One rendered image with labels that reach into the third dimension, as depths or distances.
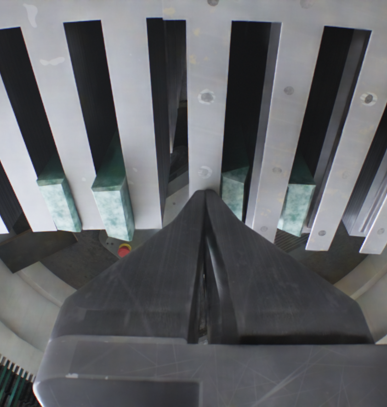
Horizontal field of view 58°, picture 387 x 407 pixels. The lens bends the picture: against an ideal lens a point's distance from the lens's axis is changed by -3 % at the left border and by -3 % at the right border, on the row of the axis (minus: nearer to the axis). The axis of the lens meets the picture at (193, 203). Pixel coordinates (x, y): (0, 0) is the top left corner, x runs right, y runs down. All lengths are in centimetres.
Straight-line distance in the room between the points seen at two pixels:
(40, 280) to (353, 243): 142
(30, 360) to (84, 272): 48
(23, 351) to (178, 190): 89
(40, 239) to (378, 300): 146
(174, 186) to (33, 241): 77
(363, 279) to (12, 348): 147
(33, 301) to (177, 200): 95
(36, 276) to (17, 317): 20
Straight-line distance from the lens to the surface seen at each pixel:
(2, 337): 152
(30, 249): 165
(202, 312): 96
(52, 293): 183
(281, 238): 120
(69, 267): 182
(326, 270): 181
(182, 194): 107
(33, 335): 175
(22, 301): 175
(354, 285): 181
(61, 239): 163
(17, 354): 156
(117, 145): 16
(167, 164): 17
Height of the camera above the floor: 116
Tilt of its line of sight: 53 degrees down
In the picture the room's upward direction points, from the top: 178 degrees counter-clockwise
